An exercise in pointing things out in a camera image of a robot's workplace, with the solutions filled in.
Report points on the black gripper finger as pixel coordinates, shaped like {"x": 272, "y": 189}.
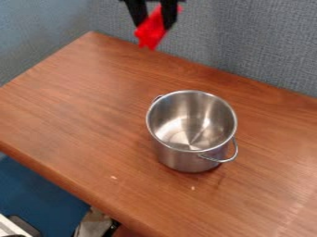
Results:
{"x": 169, "y": 11}
{"x": 138, "y": 10}

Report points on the red plastic block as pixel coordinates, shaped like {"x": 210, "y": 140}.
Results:
{"x": 150, "y": 32}

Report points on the stainless steel pot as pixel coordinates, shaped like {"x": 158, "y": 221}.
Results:
{"x": 193, "y": 126}

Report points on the white and black floor object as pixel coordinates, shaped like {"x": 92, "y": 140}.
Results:
{"x": 15, "y": 227}

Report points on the grey table leg bracket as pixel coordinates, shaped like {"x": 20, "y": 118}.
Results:
{"x": 96, "y": 225}

